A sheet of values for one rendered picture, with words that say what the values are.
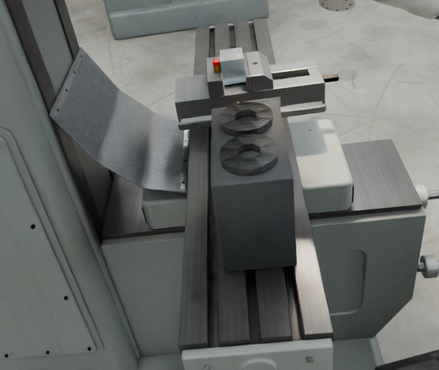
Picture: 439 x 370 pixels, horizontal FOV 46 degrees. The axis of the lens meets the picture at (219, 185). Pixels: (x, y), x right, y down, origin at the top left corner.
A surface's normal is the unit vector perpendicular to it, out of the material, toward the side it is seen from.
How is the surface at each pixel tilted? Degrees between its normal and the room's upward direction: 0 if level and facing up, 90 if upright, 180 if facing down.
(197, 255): 0
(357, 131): 0
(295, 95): 90
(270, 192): 90
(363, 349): 0
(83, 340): 88
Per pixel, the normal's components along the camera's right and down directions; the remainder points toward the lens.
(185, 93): -0.12, -0.77
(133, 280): 0.01, 0.63
